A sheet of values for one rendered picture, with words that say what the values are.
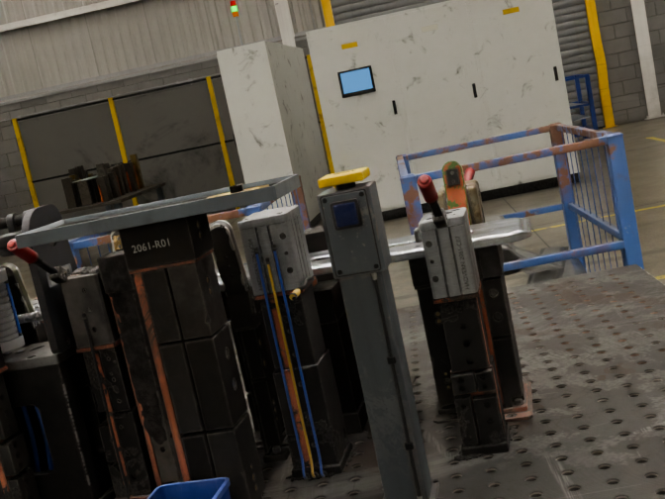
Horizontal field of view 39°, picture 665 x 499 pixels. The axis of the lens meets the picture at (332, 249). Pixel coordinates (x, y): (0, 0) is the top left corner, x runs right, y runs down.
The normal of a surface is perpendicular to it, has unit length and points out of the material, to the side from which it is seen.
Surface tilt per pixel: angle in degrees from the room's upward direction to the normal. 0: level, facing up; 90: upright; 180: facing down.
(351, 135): 90
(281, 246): 90
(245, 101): 90
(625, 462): 0
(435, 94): 90
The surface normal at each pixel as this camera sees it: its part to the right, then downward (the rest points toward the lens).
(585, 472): -0.20, -0.97
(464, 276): -0.19, 0.19
